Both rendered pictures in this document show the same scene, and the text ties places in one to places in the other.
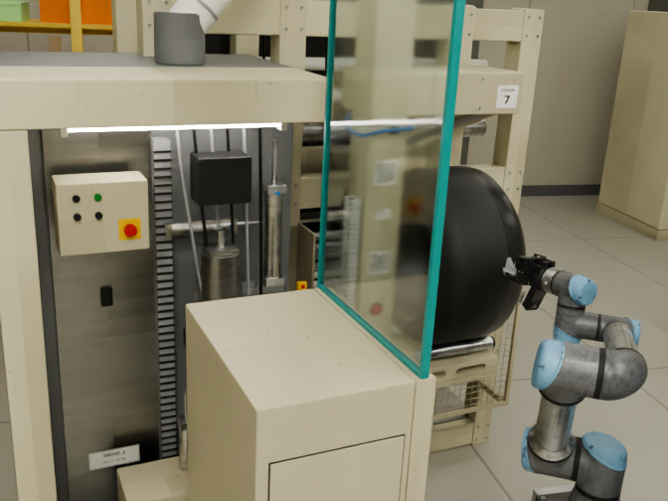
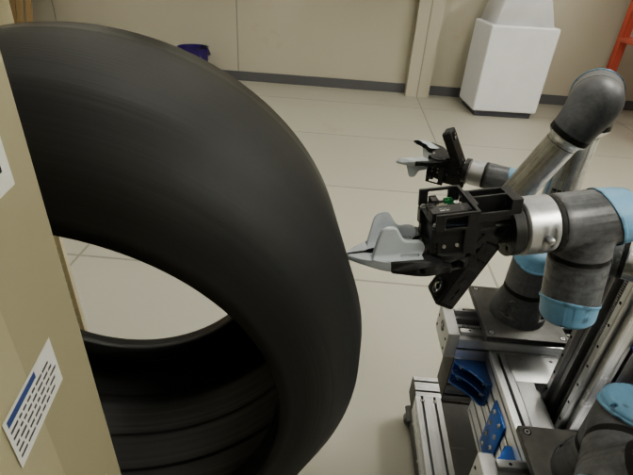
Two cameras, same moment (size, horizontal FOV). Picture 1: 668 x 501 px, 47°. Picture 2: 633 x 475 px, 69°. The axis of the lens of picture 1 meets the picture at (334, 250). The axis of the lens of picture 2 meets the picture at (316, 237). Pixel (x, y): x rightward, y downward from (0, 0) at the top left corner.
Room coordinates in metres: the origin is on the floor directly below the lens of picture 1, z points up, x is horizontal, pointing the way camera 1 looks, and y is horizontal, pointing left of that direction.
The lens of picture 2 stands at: (2.13, -0.05, 1.57)
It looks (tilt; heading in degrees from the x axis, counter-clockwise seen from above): 32 degrees down; 287
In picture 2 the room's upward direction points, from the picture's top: 4 degrees clockwise
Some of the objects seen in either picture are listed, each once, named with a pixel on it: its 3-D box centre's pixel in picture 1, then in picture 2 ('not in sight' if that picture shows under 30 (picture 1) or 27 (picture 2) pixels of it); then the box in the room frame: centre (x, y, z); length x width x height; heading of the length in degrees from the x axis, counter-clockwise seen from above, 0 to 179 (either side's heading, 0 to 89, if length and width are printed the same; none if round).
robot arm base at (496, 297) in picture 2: not in sight; (521, 298); (1.87, -1.21, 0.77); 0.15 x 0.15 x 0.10
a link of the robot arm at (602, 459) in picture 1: (599, 462); (626, 428); (1.74, -0.73, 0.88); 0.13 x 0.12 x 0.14; 74
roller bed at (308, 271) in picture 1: (328, 263); not in sight; (2.73, 0.02, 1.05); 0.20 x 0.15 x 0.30; 115
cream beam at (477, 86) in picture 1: (433, 89); not in sight; (2.80, -0.33, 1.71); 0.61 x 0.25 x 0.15; 115
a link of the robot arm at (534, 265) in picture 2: not in sight; (534, 263); (1.87, -1.22, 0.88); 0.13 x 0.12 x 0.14; 79
